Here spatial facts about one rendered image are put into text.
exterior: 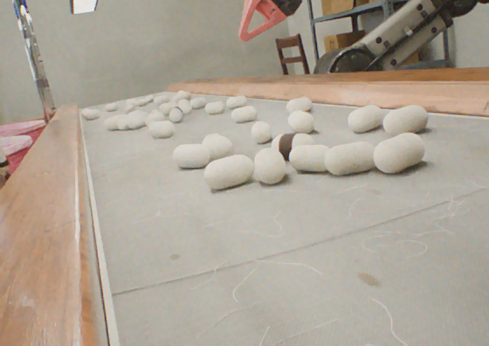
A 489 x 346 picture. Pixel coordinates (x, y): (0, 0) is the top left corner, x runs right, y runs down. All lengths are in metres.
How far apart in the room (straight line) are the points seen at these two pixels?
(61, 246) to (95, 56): 5.01
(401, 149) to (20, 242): 0.20
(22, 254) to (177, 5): 5.14
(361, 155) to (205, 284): 0.14
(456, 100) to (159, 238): 0.29
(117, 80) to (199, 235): 4.97
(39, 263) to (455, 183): 0.19
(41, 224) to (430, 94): 0.36
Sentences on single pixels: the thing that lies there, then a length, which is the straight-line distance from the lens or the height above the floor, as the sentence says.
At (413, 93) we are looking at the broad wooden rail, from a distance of 0.48.
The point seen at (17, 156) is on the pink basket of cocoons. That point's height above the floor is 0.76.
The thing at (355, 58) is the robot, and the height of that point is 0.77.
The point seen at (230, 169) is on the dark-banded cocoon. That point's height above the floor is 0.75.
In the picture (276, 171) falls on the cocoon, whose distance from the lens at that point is 0.28.
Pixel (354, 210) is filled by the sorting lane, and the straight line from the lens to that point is 0.23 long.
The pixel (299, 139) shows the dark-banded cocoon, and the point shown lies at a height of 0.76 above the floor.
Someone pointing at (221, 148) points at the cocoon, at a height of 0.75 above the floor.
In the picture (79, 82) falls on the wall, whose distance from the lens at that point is 5.19.
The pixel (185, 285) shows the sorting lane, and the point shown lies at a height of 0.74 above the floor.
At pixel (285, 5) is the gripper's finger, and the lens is 0.76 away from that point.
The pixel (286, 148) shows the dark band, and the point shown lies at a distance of 0.33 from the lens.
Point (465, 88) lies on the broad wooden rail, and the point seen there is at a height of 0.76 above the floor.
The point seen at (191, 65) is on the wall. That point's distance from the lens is 5.26.
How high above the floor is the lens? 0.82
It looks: 14 degrees down
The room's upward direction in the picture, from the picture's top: 10 degrees counter-clockwise
